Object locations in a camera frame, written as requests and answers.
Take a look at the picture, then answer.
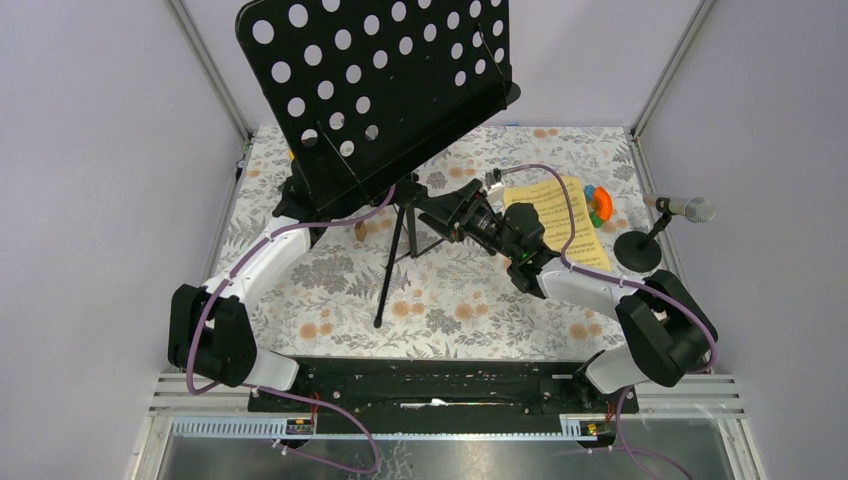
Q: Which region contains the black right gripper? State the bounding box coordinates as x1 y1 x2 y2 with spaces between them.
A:
416 178 520 261

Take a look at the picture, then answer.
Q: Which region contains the yellow sheet music page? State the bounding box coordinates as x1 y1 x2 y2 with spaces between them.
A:
503 176 611 271

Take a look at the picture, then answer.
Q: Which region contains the black tripod music stand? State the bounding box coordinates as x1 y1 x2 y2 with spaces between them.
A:
235 0 523 330

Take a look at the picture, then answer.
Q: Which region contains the black microphone stand base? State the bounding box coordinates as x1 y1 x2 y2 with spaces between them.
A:
613 214 672 273

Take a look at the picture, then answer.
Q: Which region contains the silver grey microphone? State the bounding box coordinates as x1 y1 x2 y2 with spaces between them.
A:
643 194 716 223

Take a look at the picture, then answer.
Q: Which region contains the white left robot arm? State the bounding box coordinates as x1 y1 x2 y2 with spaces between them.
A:
166 175 326 411

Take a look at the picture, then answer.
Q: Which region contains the small wooden block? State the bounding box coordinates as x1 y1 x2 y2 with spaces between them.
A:
354 222 368 242

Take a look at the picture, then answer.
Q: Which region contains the floral patterned table cloth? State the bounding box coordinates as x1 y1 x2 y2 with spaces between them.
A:
250 126 653 361

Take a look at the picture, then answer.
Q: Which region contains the orange rainbow ring toy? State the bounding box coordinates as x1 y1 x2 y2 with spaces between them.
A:
584 185 614 229

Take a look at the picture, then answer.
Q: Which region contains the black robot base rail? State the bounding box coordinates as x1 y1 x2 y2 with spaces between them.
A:
248 356 639 436

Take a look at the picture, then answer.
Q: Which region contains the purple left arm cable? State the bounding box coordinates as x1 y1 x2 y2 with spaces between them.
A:
185 184 399 475

